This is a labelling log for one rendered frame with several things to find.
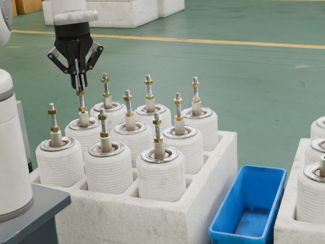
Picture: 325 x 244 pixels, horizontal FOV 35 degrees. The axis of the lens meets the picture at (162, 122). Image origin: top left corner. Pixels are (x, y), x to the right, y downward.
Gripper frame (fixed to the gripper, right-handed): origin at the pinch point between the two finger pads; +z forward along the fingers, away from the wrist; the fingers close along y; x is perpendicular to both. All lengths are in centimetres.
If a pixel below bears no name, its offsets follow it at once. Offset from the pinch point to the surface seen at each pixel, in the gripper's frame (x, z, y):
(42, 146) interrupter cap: 8.4, 10.2, 11.1
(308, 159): 37, 12, -35
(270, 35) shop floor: -153, 34, -149
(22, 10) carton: -373, 31, -28
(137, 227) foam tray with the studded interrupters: 28.4, 22.7, -2.2
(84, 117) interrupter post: 1.0, 8.4, 0.0
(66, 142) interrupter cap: 8.3, 10.3, 6.1
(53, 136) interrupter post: 9.2, 8.2, 8.7
